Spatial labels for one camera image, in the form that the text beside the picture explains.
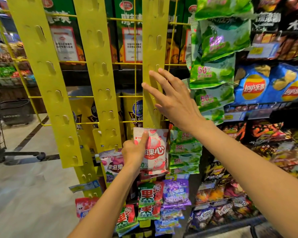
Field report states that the person's left hand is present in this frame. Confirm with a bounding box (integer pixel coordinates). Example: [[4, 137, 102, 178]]
[[121, 131, 149, 172]]

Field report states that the person's right hand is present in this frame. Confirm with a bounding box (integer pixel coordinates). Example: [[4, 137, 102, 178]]
[[141, 68, 212, 133]]

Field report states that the white pink candy packet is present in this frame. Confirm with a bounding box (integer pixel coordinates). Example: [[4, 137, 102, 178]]
[[133, 127, 169, 175]]

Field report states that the person's left forearm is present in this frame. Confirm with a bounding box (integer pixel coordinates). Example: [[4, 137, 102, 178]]
[[68, 166, 140, 238]]

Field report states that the person's right forearm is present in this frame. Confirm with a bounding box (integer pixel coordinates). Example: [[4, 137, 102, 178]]
[[189, 120, 298, 238]]

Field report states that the yellow snack bag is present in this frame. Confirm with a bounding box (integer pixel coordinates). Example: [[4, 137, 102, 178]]
[[119, 90, 144, 129], [69, 97, 100, 146]]

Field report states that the tall green snack box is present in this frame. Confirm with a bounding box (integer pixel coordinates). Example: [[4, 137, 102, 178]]
[[42, 0, 86, 65], [113, 0, 143, 64], [165, 0, 198, 64]]

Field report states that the purple white candy packet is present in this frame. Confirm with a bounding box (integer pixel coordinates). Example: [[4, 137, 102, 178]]
[[99, 149, 125, 184]]

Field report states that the hanging row of green bags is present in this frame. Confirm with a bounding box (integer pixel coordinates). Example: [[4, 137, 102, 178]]
[[169, 0, 254, 175]]

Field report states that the red green candy packet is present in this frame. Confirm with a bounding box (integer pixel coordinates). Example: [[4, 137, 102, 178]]
[[115, 204, 140, 234], [138, 181, 164, 208], [137, 203, 162, 221]]

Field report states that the short yellow display strip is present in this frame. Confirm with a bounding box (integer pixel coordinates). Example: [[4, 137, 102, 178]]
[[74, 129, 103, 198]]

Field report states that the pale price label holder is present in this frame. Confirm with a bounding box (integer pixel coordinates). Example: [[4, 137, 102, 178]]
[[69, 180, 101, 194]]

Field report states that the blue candy packet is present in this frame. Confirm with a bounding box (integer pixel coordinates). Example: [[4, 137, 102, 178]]
[[154, 218, 182, 236], [160, 208, 185, 220]]

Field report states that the red pink candy packet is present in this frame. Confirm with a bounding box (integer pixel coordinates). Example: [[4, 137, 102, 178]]
[[75, 197, 99, 219]]

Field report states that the blue potato chip bag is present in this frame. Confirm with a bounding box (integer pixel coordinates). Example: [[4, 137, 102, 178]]
[[234, 64, 272, 105], [263, 63, 298, 104]]

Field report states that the pile of assorted snack bags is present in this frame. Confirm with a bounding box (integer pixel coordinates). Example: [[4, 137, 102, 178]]
[[186, 121, 298, 231]]

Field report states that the black store shelf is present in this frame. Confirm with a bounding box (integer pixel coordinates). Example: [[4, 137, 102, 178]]
[[182, 27, 298, 238]]

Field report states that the black shopping basket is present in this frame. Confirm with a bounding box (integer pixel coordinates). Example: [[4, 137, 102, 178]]
[[0, 99, 35, 127]]

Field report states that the row of brown snack boxes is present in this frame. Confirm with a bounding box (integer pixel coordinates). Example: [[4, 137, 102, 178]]
[[247, 31, 298, 63]]

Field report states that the dark snack bags row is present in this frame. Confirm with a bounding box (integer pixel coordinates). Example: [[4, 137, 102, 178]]
[[251, 0, 298, 32]]

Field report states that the produce display stand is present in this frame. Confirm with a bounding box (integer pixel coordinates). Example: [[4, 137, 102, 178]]
[[0, 41, 38, 87]]

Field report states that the yellow wire grid rack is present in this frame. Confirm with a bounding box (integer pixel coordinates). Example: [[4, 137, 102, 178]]
[[0, 0, 197, 127]]

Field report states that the shelf price tag rail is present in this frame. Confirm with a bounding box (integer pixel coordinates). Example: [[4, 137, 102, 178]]
[[223, 101, 298, 122]]

